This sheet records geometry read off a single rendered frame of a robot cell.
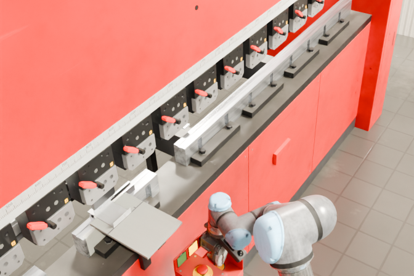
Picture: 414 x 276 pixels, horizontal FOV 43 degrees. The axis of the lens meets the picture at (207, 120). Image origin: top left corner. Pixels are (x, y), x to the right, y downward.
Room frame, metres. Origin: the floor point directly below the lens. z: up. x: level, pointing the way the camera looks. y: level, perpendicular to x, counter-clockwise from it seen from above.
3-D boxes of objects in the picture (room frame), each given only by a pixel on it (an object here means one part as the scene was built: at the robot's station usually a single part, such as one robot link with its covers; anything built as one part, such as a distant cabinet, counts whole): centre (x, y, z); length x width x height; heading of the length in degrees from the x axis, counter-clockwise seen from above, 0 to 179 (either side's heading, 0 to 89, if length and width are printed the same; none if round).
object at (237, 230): (1.14, -0.08, 1.02); 0.11 x 0.11 x 0.08; 25
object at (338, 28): (2.70, -0.77, 0.89); 0.30 x 0.05 x 0.03; 142
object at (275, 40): (2.24, -0.34, 1.18); 0.15 x 0.09 x 0.17; 142
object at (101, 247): (1.31, 0.31, 0.89); 0.30 x 0.05 x 0.03; 142
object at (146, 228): (1.22, 0.26, 1.00); 0.26 x 0.18 x 0.01; 52
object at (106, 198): (1.31, 0.38, 1.05); 0.10 x 0.02 x 0.10; 142
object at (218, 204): (1.23, -0.02, 1.03); 0.09 x 0.08 x 0.11; 25
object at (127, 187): (1.34, 0.36, 0.98); 0.20 x 0.03 x 0.03; 142
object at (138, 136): (1.45, 0.27, 1.18); 0.15 x 0.09 x 0.17; 142
